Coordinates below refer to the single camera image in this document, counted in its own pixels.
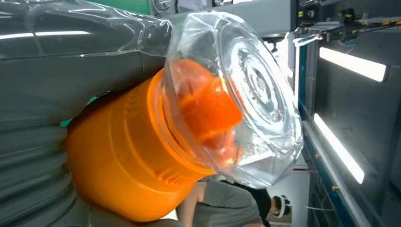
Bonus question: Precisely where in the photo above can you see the person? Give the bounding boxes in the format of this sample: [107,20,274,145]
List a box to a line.
[219,180,293,227]
[175,179,264,227]

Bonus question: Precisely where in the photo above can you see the metal ceiling truss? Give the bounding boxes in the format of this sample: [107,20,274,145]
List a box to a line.
[308,8,401,48]

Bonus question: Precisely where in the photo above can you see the ceiling light strip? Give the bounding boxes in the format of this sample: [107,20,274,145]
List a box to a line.
[313,113,366,185]
[319,47,387,83]

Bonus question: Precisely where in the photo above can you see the black mounted camera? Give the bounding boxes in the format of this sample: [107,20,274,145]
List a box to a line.
[296,0,323,28]

